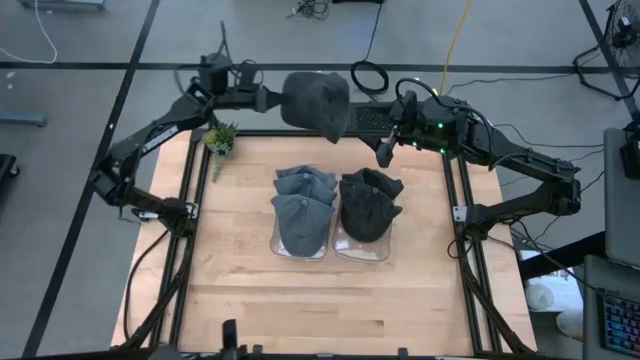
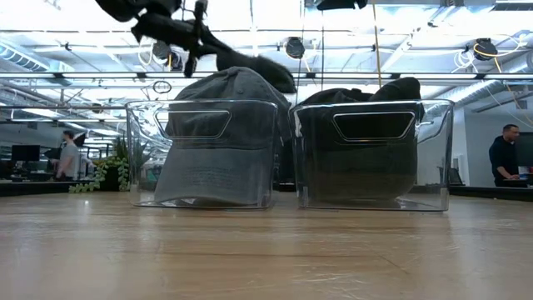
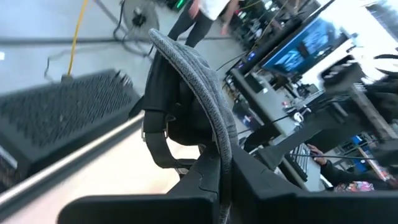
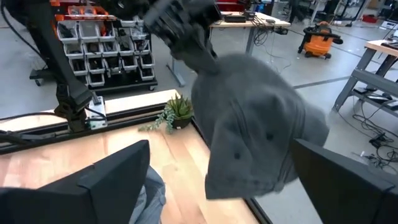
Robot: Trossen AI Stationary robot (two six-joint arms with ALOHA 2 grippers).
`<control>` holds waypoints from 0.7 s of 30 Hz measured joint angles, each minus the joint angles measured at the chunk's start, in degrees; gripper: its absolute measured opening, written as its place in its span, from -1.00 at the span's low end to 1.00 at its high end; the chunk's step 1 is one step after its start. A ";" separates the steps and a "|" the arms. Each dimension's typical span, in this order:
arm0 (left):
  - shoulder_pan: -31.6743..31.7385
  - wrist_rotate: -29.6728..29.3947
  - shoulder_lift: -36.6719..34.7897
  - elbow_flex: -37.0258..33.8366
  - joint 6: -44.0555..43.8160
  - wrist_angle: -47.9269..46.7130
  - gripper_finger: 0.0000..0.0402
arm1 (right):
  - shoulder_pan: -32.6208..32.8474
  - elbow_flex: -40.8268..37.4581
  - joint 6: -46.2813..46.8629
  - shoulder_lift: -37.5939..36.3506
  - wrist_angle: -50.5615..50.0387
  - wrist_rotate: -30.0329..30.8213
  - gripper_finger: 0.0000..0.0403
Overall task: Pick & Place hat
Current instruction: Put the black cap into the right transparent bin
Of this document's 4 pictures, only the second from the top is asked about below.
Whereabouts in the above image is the black aluminium frame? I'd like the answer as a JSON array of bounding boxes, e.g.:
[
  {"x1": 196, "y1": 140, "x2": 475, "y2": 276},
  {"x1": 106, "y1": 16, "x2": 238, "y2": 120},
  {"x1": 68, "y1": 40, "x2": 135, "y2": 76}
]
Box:
[
  {"x1": 449, "y1": 185, "x2": 533, "y2": 203},
  {"x1": 0, "y1": 179, "x2": 130, "y2": 197}
]

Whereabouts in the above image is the green potted plant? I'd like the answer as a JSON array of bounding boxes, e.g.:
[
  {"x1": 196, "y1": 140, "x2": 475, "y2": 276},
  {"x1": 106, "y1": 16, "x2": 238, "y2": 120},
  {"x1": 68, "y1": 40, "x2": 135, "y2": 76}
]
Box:
[{"x1": 68, "y1": 137, "x2": 151, "y2": 195}]

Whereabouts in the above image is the black cable ring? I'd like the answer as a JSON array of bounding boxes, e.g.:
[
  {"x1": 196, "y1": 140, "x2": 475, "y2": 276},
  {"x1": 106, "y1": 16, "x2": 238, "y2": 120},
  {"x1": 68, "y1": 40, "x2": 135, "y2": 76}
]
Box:
[{"x1": 152, "y1": 79, "x2": 172, "y2": 95}]

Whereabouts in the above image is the yellow cable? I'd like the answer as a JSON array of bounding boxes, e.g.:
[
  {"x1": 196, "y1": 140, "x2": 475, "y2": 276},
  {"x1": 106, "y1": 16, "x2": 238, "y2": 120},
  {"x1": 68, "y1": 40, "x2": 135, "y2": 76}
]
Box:
[{"x1": 371, "y1": 0, "x2": 386, "y2": 89}]

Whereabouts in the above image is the silver ventilation duct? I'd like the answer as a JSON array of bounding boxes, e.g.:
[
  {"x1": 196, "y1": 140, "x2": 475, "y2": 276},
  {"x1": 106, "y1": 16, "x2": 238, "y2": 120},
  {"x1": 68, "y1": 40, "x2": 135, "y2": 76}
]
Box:
[
  {"x1": 0, "y1": 43, "x2": 49, "y2": 73},
  {"x1": 453, "y1": 53, "x2": 533, "y2": 102}
]

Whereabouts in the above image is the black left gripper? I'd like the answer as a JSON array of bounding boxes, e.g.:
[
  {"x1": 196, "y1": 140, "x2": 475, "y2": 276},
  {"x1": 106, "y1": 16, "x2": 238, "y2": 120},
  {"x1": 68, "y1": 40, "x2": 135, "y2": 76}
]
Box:
[{"x1": 131, "y1": 11, "x2": 297, "y2": 95}]

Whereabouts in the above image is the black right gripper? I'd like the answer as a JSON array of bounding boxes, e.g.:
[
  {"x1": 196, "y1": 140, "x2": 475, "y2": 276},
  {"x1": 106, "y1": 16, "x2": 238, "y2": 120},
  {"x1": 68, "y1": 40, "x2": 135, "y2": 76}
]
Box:
[{"x1": 316, "y1": 0, "x2": 370, "y2": 12}]

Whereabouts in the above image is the clear plastic bin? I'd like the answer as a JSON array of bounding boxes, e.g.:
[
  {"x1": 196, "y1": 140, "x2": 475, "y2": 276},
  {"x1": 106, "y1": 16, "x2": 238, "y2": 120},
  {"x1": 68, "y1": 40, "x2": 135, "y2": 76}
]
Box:
[
  {"x1": 289, "y1": 98, "x2": 456, "y2": 213},
  {"x1": 124, "y1": 98, "x2": 279, "y2": 209}
]

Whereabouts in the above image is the person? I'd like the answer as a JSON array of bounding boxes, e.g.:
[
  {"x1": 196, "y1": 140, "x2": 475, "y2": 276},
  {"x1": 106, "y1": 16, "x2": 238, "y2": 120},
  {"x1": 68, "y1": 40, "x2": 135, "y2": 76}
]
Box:
[
  {"x1": 56, "y1": 130, "x2": 81, "y2": 181},
  {"x1": 488, "y1": 123, "x2": 521, "y2": 188}
]

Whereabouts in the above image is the blue-grey cap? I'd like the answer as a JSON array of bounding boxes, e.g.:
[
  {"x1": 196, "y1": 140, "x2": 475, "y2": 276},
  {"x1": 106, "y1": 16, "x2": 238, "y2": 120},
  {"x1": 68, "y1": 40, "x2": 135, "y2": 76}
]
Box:
[{"x1": 153, "y1": 66, "x2": 292, "y2": 206}]

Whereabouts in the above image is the black monitor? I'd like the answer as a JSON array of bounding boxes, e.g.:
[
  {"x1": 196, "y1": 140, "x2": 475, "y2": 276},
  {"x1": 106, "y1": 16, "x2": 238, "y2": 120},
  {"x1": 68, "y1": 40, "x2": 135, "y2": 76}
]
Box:
[
  {"x1": 11, "y1": 144, "x2": 42, "y2": 163},
  {"x1": 516, "y1": 132, "x2": 533, "y2": 168}
]

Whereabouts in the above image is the black cap with buckle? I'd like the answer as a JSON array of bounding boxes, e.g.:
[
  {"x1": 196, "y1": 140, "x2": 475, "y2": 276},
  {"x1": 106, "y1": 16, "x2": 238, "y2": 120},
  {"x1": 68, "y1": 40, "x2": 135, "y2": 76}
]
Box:
[{"x1": 306, "y1": 77, "x2": 426, "y2": 202}]

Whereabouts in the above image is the black ceiling cable reel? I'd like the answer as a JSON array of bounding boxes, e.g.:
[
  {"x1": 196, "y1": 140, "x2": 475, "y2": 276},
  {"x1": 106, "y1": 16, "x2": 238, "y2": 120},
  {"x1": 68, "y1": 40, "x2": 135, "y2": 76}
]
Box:
[
  {"x1": 152, "y1": 39, "x2": 184, "y2": 72},
  {"x1": 474, "y1": 37, "x2": 493, "y2": 62},
  {"x1": 284, "y1": 36, "x2": 306, "y2": 60}
]

